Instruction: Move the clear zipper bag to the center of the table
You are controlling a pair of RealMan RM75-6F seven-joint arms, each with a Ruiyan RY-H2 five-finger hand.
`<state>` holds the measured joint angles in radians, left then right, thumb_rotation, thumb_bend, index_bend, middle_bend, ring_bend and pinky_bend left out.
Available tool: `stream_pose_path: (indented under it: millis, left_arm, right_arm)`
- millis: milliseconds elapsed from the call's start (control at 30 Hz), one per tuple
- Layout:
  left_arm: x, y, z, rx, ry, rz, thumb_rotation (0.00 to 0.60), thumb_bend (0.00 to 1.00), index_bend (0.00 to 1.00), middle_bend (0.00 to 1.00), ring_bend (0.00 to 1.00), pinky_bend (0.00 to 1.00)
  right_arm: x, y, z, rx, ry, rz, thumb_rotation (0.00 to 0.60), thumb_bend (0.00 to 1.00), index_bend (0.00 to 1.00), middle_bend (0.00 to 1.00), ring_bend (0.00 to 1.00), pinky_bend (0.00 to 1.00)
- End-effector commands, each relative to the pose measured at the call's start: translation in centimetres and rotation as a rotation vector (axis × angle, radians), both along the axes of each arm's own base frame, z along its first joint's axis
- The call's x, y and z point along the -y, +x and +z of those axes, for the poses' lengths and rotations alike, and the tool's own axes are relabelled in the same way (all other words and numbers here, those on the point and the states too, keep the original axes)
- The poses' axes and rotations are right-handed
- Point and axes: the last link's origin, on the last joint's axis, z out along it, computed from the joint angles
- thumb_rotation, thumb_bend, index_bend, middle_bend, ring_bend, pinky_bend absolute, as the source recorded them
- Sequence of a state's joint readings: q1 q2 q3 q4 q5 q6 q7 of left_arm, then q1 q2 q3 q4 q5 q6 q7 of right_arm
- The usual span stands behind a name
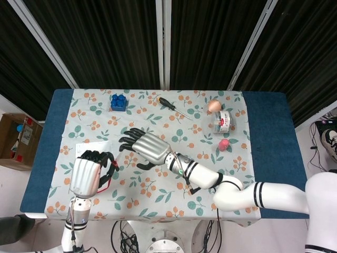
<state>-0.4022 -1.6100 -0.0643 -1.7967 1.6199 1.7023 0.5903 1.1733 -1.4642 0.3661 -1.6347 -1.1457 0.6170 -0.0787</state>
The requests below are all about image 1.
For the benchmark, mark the clear plastic jar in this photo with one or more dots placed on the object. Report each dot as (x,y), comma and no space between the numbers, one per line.
(222,122)

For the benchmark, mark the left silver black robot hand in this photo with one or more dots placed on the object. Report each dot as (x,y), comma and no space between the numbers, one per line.
(84,176)

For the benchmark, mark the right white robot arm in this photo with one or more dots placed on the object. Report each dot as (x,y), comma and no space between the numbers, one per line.
(276,195)

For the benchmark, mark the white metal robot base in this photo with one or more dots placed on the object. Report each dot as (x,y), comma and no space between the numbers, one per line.
(164,242)

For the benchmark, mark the blue toy brick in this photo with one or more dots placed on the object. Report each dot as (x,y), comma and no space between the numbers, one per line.
(118,104)

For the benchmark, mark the black white sneaker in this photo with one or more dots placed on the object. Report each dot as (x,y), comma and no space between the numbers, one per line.
(329,142)

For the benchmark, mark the peach coloured egg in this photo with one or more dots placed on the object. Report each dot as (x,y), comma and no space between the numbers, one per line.
(214,106)

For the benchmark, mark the pink strawberry toy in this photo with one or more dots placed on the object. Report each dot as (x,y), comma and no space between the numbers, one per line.
(223,145)

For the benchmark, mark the brown cardboard box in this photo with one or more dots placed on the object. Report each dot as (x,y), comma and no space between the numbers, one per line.
(10,142)

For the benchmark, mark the black pleated curtain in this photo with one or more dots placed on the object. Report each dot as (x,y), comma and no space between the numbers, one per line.
(105,39)

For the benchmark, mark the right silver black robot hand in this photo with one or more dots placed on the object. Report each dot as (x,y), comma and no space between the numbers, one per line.
(152,147)

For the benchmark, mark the dark grey object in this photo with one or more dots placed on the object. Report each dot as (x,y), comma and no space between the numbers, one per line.
(15,228)

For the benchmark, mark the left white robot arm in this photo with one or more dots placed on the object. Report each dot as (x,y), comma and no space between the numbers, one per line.
(76,213)

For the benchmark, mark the small blue ball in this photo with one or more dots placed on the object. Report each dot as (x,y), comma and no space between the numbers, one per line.
(20,128)

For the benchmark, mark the white metal frame post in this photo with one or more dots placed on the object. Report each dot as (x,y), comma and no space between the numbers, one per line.
(163,39)
(251,42)
(44,39)

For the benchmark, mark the floral fruit print tablecloth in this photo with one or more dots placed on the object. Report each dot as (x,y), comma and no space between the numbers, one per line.
(158,189)

